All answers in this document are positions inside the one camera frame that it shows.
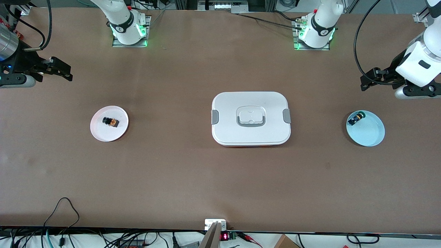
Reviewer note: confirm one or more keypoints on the red clip test lead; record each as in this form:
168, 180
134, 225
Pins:
246, 237

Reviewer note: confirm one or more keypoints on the white round plate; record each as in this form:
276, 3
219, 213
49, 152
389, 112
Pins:
103, 133

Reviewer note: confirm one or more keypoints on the green push button switch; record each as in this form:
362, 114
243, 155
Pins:
355, 119

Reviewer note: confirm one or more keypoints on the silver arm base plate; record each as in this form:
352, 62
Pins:
296, 47
149, 24

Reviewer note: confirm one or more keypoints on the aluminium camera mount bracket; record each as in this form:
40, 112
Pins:
212, 239

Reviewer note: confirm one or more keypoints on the small red digit display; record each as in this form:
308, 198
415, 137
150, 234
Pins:
224, 236

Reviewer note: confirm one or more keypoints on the brown cardboard box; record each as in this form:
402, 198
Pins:
286, 243

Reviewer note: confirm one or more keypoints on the small red packet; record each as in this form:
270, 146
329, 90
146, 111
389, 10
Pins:
19, 33

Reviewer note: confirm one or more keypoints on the round light blue plate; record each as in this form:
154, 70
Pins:
368, 133

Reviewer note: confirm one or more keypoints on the orange push button switch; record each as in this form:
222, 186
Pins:
111, 122

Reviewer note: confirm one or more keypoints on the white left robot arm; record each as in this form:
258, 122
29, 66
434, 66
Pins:
324, 20

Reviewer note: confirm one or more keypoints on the white lidded plastic box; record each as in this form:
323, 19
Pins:
251, 135

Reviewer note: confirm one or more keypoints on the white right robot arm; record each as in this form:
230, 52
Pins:
120, 17

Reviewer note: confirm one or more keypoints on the aluminium profile bracket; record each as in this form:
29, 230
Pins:
421, 15

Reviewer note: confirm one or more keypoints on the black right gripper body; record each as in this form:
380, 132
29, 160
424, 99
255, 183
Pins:
27, 63

